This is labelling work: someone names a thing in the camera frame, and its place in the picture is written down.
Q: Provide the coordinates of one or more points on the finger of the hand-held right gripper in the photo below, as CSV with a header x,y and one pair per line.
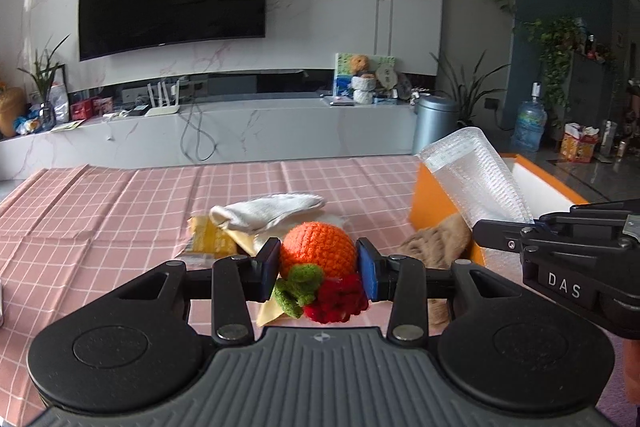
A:
x,y
590,211
505,234

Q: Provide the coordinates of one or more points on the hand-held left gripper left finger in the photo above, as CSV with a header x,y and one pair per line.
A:
x,y
270,268

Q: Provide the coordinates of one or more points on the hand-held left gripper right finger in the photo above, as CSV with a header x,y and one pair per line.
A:
x,y
366,276

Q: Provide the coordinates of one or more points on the red and green crochet toy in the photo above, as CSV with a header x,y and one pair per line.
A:
x,y
336,302

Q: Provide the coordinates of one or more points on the orange crochet ball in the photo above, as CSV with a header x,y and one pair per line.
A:
x,y
318,250

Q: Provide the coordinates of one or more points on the bubble wrap bag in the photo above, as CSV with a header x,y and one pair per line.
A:
x,y
482,179

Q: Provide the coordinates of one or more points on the orange box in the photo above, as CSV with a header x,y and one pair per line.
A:
x,y
442,202

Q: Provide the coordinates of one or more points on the white sock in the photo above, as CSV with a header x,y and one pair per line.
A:
x,y
262,213

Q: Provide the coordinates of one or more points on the patterned gift bag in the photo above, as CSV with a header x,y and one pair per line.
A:
x,y
577,146

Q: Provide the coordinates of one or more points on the yellow snack packet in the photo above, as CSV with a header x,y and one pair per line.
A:
x,y
210,239

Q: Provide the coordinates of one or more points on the brown knit cloth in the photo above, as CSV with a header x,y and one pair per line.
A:
x,y
437,243

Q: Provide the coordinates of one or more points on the blue water jug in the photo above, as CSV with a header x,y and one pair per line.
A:
x,y
529,127

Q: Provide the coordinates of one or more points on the grey cabinet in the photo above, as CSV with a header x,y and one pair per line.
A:
x,y
590,92

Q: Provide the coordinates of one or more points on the silver trash can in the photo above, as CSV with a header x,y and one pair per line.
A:
x,y
434,124

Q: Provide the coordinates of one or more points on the marble tv cabinet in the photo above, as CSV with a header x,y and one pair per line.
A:
x,y
280,129

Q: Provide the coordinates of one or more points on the long leaf potted plant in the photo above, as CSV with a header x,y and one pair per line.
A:
x,y
470,92

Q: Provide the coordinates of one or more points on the pink checkered tablecloth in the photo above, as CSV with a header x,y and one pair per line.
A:
x,y
125,217

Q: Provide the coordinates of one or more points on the large leafy plant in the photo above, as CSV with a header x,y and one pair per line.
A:
x,y
555,52

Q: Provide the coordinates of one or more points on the silver laptop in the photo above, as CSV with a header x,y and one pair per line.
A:
x,y
337,101

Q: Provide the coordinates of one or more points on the white round containers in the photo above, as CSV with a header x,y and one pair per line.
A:
x,y
363,89

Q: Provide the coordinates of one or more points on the white router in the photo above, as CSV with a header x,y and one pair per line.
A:
x,y
161,107

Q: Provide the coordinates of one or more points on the round decorative fan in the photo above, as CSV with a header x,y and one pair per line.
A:
x,y
386,78

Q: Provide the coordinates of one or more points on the painted canvas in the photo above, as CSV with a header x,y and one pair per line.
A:
x,y
341,79

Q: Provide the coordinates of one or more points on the brown plush toy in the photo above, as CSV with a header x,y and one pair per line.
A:
x,y
359,64

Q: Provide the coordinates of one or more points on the red box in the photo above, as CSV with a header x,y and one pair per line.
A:
x,y
90,108

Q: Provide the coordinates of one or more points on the yellow envelope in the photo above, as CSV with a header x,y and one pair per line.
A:
x,y
66,125

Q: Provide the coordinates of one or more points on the white bag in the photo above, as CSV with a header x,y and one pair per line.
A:
x,y
59,102

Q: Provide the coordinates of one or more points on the blue snack bag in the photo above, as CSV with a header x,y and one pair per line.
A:
x,y
29,122

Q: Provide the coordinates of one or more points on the plant in glass vase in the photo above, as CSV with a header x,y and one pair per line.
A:
x,y
45,79

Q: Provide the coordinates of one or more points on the orange pumpkin ornament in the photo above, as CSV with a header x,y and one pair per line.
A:
x,y
10,109

